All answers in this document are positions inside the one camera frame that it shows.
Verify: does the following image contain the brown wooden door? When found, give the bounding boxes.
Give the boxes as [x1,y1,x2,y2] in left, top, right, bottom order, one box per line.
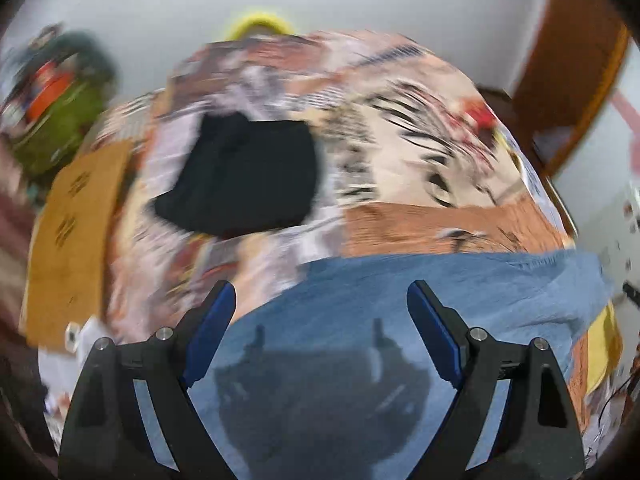
[510,0,633,176]

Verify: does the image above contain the red box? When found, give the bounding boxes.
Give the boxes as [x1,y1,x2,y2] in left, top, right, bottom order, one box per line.
[25,60,76,121]

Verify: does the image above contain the printed blanket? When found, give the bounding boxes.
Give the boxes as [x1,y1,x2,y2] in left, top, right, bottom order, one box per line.
[37,30,626,461]

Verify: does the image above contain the blue denim pants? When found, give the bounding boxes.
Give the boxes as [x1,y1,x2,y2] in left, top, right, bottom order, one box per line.
[187,250,616,480]

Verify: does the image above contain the wooden table with flower cutouts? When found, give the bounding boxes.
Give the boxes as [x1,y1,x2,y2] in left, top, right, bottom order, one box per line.
[20,140,136,348]

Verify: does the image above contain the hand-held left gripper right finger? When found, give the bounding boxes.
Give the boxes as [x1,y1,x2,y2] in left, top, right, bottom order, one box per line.
[406,280,587,480]

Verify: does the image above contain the green bag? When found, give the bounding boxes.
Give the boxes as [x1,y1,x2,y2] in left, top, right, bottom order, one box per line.
[10,77,113,176]

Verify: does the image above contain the black cloth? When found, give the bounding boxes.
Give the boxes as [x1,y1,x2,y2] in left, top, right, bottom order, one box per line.
[152,112,321,238]

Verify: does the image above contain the yellow hoop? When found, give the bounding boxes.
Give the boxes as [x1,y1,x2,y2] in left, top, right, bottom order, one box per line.
[222,7,296,41]

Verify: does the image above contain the yellow cloth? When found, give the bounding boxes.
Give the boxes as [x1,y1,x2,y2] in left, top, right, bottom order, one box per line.
[587,305,623,391]

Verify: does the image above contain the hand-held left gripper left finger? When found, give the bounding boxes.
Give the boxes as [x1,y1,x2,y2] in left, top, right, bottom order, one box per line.
[57,280,237,480]

